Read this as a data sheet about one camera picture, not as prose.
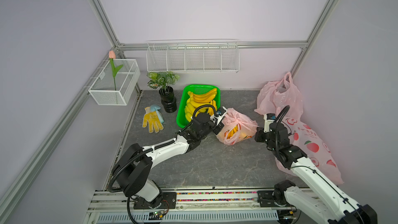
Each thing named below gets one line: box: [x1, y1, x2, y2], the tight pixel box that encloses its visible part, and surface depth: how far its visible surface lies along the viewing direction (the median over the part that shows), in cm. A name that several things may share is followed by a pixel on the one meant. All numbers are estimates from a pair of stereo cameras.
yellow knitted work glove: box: [141, 106, 164, 134], surface depth 104 cm
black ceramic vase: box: [159, 85, 178, 114], surface depth 102 cm
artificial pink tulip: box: [108, 50, 124, 91], surface depth 85 cm
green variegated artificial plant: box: [146, 71, 180, 90], surface depth 93 cm
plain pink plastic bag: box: [254, 71, 304, 120], surface depth 107 cm
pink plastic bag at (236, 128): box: [216, 107, 259, 146], surface depth 82 cm
